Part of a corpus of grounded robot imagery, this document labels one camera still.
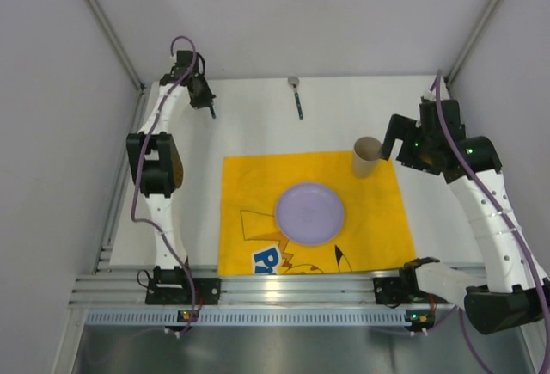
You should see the beige paper cup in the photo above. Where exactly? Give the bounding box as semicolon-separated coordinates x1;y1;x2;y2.
351;137;382;179

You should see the spoon with green handle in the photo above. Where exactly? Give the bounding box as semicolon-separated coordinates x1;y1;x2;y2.
287;77;303;120

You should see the purple plastic plate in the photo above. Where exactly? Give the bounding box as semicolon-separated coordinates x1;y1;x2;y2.
274;182;345;247

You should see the yellow cartoon placemat cloth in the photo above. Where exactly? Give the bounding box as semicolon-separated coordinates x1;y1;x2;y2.
218;151;416;276

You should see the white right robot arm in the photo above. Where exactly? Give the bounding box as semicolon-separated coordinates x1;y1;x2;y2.
379;99;549;334

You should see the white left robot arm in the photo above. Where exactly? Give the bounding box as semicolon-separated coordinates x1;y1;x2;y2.
125;50;217;284

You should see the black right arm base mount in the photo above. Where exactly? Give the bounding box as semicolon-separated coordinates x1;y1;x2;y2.
372;277;420;309

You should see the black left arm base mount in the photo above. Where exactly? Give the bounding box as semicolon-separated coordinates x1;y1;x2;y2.
137;267;222;306

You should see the aluminium frame rail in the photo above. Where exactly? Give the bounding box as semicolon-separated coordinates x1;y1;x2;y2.
68;261;491;309

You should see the perforated grey cable duct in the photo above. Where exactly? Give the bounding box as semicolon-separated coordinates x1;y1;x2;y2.
85;307;412;327

